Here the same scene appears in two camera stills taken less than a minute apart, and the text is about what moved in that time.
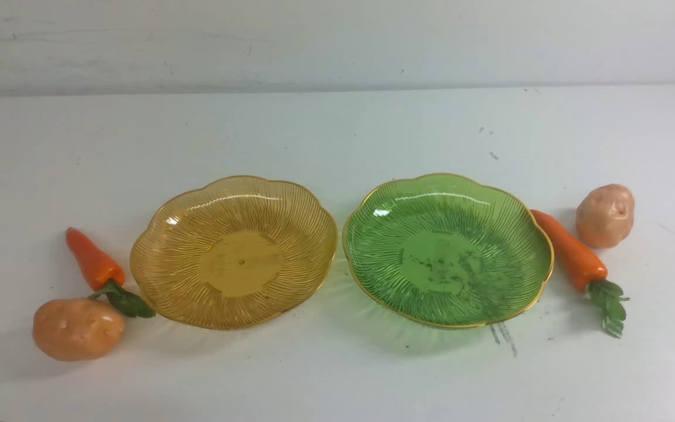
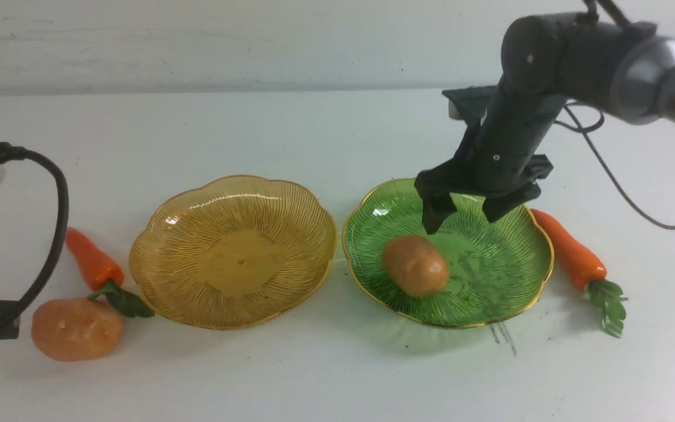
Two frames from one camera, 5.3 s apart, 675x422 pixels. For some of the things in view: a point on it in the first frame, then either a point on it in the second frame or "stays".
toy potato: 77,329 stays
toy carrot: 104,276 stays
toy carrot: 585,271 stays
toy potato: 604,215 -> 415,266
